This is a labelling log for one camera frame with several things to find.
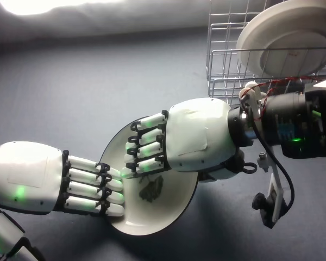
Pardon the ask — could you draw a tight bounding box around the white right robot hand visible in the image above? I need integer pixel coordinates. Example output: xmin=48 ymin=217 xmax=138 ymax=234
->
xmin=121 ymin=97 xmax=259 ymax=183

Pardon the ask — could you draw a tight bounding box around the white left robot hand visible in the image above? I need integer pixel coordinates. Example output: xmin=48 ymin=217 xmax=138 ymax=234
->
xmin=0 ymin=140 xmax=125 ymax=261

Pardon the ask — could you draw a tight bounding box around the white plate with ink print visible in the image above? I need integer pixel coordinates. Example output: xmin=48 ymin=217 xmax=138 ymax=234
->
xmin=236 ymin=0 xmax=326 ymax=78
xmin=99 ymin=119 xmax=199 ymax=236

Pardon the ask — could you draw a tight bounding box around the grey table cloth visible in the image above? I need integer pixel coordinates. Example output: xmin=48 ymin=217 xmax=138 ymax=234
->
xmin=0 ymin=24 xmax=326 ymax=261

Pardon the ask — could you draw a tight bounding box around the white sheet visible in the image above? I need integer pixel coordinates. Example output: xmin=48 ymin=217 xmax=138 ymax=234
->
xmin=0 ymin=0 xmax=264 ymax=44

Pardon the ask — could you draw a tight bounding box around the metal wire dish rack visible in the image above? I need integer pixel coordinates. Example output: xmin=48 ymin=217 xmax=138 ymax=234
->
xmin=206 ymin=0 xmax=326 ymax=106

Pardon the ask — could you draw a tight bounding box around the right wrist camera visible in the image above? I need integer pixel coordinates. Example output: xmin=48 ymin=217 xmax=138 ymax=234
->
xmin=252 ymin=179 xmax=282 ymax=228

